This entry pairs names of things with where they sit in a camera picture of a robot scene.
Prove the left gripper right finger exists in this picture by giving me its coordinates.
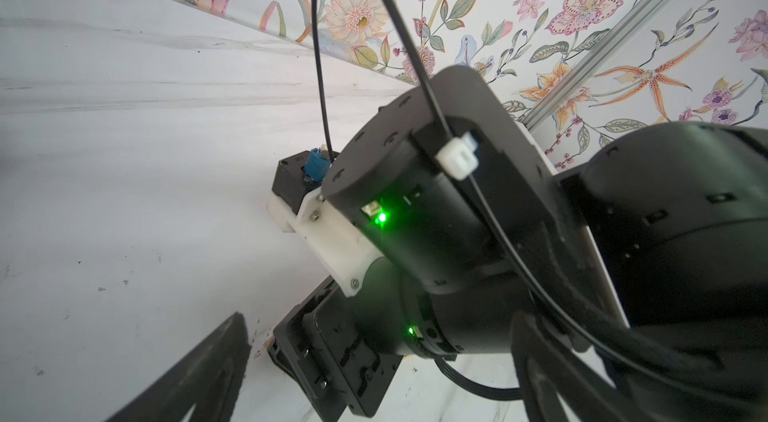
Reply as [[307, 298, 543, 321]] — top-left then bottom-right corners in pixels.
[[510, 312, 651, 421]]

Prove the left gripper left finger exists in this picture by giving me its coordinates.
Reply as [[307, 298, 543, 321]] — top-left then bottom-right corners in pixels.
[[110, 312, 251, 421]]

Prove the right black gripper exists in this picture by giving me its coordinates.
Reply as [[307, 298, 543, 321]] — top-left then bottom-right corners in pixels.
[[268, 276, 402, 421]]

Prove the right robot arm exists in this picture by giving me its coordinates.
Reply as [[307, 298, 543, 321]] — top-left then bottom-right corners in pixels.
[[268, 68, 767, 421]]

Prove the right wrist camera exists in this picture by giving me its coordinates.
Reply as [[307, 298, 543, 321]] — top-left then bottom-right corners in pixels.
[[267, 150, 382, 297]]

